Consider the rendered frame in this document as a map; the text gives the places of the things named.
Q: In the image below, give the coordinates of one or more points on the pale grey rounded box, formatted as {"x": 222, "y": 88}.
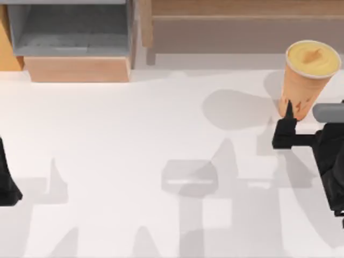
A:
{"x": 329, "y": 112}

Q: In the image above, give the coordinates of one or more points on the orange cup with yellow drink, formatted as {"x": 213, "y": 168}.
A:
{"x": 306, "y": 80}

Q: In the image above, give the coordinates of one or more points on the pale wooden drawer front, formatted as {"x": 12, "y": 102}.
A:
{"x": 76, "y": 68}

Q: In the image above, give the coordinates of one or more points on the wooden cupboard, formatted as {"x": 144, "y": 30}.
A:
{"x": 7, "y": 51}

